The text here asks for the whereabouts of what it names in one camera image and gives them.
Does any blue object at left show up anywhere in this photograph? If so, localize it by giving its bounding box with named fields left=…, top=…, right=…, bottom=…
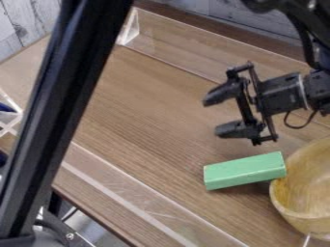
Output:
left=0, top=102, right=17, bottom=113

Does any black table leg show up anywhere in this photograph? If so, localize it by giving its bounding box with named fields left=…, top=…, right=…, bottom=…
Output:
left=48, top=192, right=62, bottom=216

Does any green rectangular block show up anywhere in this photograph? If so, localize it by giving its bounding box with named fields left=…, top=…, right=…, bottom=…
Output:
left=203, top=151, right=285, bottom=191

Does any black cable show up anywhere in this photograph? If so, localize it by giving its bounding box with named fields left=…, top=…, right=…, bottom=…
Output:
left=33, top=217, right=74, bottom=247

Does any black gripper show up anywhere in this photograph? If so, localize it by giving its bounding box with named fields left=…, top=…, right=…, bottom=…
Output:
left=201, top=62, right=277, bottom=146

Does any light wooden bowl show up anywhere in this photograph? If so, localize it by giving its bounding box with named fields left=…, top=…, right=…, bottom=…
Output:
left=269, top=136, right=330, bottom=241

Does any metal base plate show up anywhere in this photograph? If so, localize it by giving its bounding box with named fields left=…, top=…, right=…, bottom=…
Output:
left=42, top=211, right=96, bottom=247

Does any clear acrylic tray wall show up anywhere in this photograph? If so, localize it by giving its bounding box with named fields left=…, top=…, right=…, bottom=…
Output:
left=0, top=6, right=330, bottom=247

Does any clear acrylic corner bracket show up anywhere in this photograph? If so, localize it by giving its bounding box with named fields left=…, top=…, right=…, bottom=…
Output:
left=116, top=8, right=139, bottom=45

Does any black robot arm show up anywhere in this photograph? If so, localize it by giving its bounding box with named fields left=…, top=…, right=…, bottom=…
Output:
left=0, top=0, right=330, bottom=240

